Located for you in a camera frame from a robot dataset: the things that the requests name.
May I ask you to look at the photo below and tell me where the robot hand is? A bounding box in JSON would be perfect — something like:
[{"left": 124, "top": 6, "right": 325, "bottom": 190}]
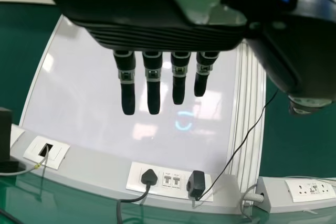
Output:
[{"left": 38, "top": 0, "right": 336, "bottom": 116}]

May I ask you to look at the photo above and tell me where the white socket strip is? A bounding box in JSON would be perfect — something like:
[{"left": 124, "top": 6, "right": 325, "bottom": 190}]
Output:
[{"left": 125, "top": 161, "right": 215, "bottom": 202}]

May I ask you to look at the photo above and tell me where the black power adapter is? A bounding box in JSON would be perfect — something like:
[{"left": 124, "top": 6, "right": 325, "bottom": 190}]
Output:
[{"left": 186, "top": 170, "right": 207, "bottom": 200}]

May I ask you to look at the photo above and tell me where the black box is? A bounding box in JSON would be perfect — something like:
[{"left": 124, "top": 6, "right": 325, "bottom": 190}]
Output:
[{"left": 0, "top": 107, "right": 27, "bottom": 174}]

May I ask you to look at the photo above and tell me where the white angled socket box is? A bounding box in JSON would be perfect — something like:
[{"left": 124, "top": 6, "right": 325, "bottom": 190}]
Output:
[{"left": 256, "top": 176, "right": 336, "bottom": 213}]

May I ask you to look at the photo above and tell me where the white ridged cable duct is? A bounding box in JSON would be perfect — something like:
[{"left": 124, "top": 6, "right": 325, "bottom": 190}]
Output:
[{"left": 227, "top": 40, "right": 267, "bottom": 180}]

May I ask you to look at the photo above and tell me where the thin black adapter cable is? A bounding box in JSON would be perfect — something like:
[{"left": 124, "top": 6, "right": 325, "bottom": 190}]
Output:
[{"left": 198, "top": 89, "right": 279, "bottom": 200}]

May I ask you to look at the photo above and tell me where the black plug with cable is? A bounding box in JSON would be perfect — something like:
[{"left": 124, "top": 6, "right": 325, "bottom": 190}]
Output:
[{"left": 116, "top": 168, "right": 159, "bottom": 224}]

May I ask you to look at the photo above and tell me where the white cable outlet plate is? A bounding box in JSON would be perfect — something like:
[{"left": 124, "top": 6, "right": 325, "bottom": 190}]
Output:
[{"left": 23, "top": 135, "right": 71, "bottom": 170}]

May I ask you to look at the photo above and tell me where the grey corrugated cable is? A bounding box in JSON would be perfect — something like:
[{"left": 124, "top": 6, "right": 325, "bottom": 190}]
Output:
[{"left": 240, "top": 183, "right": 265, "bottom": 224}]

